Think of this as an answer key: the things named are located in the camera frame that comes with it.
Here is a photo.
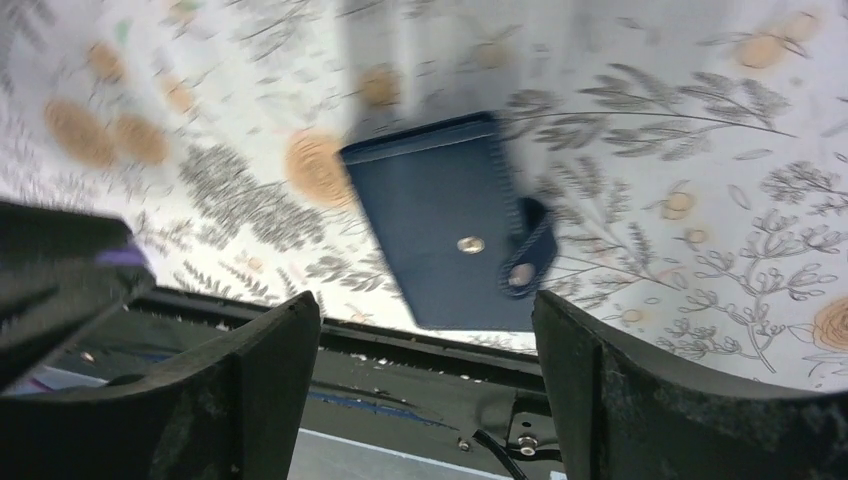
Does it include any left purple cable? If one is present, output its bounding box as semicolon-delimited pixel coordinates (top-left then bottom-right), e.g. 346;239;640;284
95;246;148;270

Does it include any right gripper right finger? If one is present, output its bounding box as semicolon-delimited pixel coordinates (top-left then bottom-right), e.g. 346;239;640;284
532;291;847;479

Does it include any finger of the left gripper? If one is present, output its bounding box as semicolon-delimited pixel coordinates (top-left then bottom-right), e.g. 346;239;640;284
1;201;155;390

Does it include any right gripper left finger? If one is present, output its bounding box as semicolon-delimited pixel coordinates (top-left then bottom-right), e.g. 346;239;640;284
1;292;322;479

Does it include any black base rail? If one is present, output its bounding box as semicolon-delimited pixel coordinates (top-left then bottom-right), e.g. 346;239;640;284
28;288;563;479

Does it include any floral patterned table mat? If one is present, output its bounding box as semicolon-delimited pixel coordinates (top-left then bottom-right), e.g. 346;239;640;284
1;1;847;392

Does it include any navy blue card holder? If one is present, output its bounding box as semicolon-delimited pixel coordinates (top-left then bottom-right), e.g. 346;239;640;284
340;112;558;332

